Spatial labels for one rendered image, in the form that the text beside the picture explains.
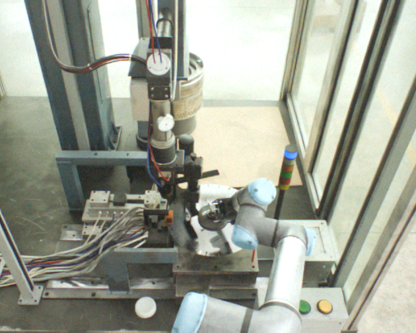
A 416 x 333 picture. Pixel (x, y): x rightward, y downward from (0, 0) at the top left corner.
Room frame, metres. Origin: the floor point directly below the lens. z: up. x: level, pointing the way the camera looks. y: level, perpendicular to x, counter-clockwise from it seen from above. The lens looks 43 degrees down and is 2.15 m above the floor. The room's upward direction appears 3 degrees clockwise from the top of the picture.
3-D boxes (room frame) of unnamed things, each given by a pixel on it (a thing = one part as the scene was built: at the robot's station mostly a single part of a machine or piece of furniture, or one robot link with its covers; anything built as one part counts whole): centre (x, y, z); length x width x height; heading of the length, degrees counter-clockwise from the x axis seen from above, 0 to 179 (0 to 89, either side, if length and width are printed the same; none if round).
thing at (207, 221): (1.00, 0.00, 0.96); 0.11 x 0.11 x 0.03
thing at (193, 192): (0.97, 0.07, 1.17); 0.06 x 0.05 x 0.20; 85
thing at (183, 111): (1.76, 0.22, 0.93); 0.31 x 0.31 x 0.36
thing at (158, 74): (1.13, 0.17, 1.45); 0.35 x 0.07 x 0.28; 4
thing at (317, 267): (0.96, -0.34, 0.82); 0.18 x 0.18 x 0.15; 4
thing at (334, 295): (0.71, -0.30, 0.82); 0.28 x 0.11 x 0.15; 94
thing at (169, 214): (0.99, 0.19, 0.95); 0.10 x 0.03 x 0.07; 94
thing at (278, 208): (1.16, -0.27, 0.86); 0.02 x 0.02 x 0.22
